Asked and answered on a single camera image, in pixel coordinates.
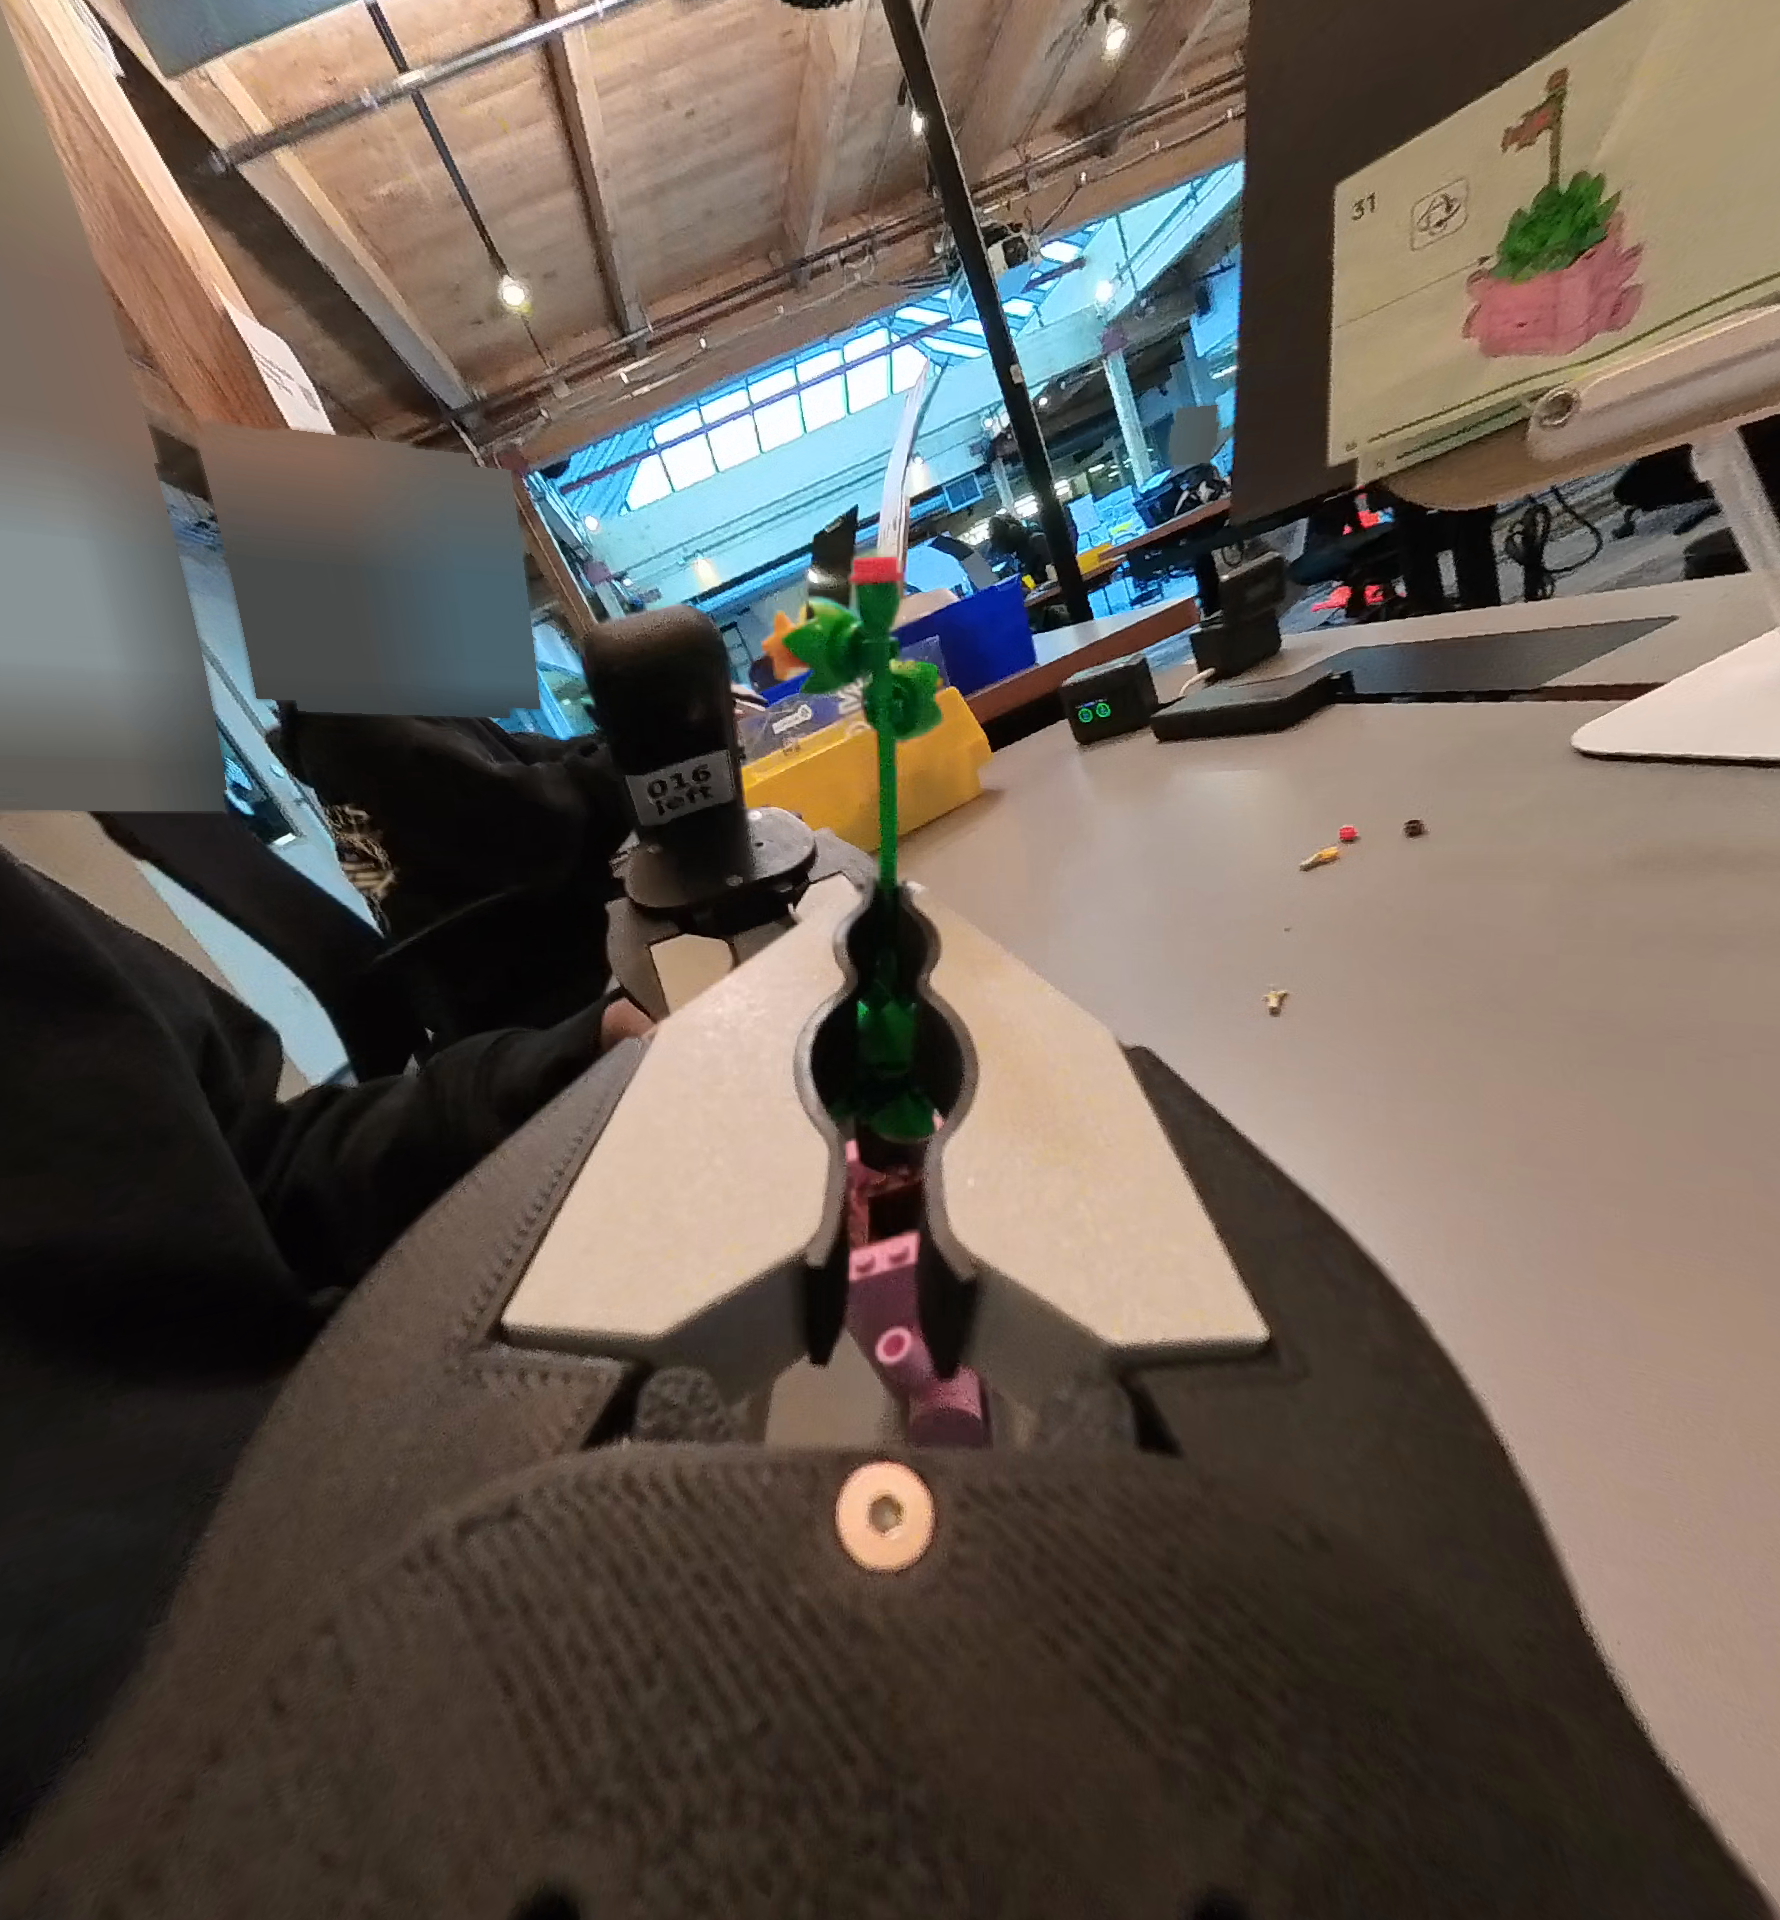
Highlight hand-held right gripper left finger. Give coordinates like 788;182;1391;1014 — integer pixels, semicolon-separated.
500;882;878;1366

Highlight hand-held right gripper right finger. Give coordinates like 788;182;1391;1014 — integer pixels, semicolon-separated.
889;885;1271;1404

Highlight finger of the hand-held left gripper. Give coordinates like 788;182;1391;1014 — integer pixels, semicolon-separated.
648;929;753;1029

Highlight green toy brick plant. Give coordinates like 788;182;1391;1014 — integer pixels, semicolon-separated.
763;556;944;1144

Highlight pink toy brick pot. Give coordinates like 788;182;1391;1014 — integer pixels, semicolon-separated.
841;1136;994;1450

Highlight clear plastic bag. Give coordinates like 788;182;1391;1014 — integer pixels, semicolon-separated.
746;662;956;753

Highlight yellow plastic bin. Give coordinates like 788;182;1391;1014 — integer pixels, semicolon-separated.
740;682;994;843

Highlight blue storage bin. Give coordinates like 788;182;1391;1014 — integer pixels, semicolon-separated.
903;577;1036;694

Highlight curved cardboard sheet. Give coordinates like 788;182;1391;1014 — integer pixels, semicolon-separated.
870;360;941;567

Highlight black charging case green lights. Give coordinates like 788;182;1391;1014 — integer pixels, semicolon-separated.
1057;656;1161;750

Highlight wooden desk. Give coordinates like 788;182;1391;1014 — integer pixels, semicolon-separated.
965;594;1202;722

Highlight black pole stand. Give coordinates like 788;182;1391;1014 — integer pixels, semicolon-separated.
777;0;1099;627

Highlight paper notice sheet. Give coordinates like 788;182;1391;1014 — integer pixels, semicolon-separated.
221;308;334;436

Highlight black power bank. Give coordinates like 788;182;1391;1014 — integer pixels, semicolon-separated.
1148;667;1358;748

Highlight black charger dock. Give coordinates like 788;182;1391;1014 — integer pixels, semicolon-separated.
1188;549;1291;679

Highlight person's black jacket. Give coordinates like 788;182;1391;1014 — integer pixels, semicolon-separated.
0;810;398;1877

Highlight white book stand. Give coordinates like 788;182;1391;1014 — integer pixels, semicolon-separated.
1355;254;1780;772

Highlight toy brick instruction booklet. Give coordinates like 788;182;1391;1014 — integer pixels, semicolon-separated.
1329;0;1780;473

